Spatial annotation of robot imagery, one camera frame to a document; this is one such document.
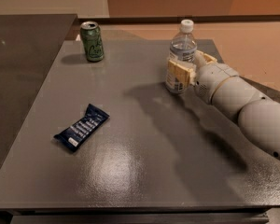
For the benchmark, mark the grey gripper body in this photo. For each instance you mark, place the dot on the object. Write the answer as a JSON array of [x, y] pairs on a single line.
[[212, 78]]

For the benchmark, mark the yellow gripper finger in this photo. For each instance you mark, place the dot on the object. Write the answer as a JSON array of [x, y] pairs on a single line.
[[184, 72], [203, 58]]

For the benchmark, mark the clear plastic water bottle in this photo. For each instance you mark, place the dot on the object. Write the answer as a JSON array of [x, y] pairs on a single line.
[[182, 48]]

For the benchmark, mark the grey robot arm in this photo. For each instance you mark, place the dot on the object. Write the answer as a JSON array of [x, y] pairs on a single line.
[[255, 113]]

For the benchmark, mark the green soda can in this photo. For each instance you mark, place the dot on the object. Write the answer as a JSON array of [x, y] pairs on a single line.
[[90, 34]]

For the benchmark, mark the dark blue snack wrapper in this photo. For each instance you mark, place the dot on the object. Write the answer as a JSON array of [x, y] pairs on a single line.
[[76, 134]]

